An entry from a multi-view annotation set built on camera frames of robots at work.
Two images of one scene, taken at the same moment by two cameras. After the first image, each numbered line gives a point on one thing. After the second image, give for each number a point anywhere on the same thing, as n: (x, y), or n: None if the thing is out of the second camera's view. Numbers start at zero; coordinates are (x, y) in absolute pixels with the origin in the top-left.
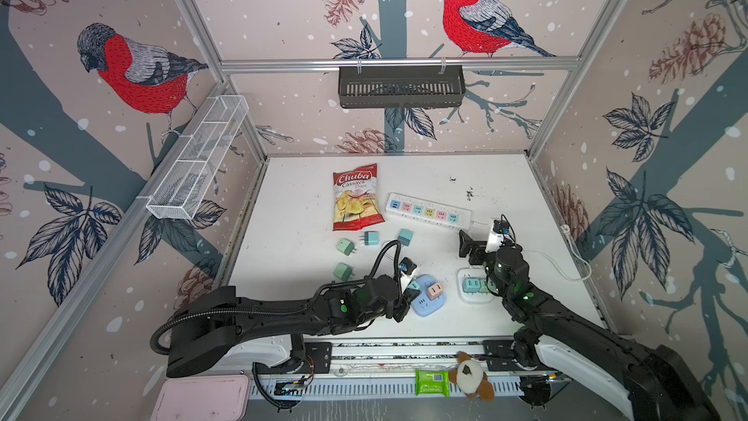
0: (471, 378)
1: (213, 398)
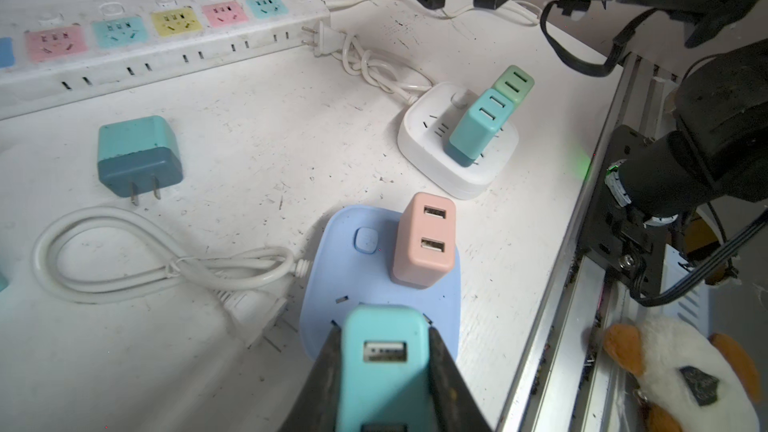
0: (692, 382)
1: None
